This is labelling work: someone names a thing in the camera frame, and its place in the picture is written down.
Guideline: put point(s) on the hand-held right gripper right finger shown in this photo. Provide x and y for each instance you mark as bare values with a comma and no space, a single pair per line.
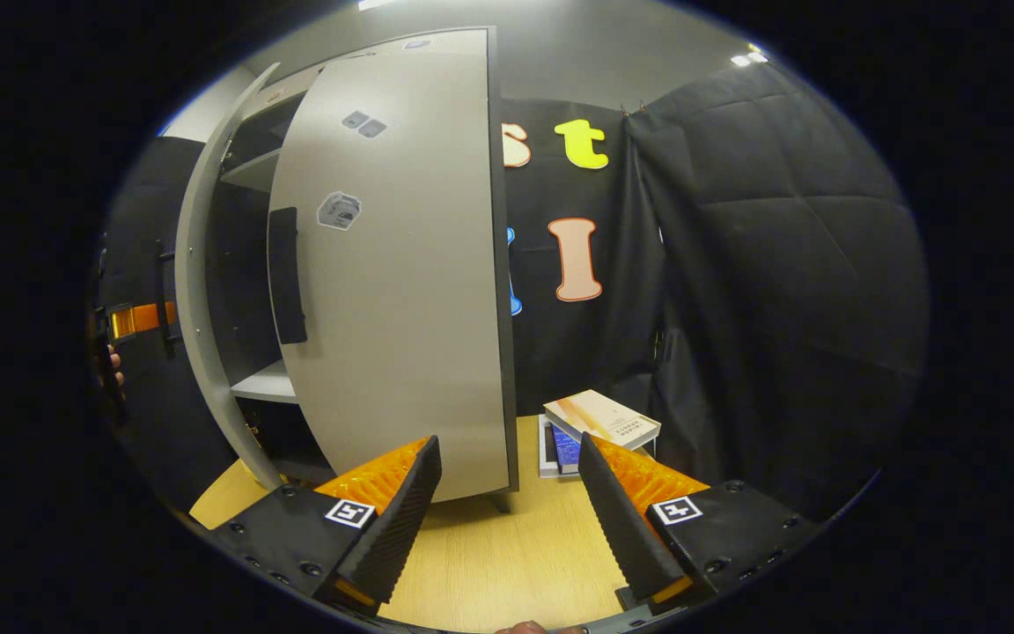
621,519

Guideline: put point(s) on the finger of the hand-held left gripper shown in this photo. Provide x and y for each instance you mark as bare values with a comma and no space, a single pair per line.
146,319

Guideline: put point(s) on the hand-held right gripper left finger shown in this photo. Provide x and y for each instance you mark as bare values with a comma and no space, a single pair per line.
401,519

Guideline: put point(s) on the grey shoe cabinet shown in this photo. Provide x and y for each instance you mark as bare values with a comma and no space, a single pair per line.
265,383

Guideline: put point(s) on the blue cover book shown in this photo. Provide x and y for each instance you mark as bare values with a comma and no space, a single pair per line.
564,449

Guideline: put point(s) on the white book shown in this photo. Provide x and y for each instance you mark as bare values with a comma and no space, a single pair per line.
545,458

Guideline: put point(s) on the cream book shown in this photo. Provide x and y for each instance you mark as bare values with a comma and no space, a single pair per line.
599,416

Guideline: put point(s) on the ceiling light panel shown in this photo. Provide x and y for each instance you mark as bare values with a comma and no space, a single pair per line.
375,3
749,58

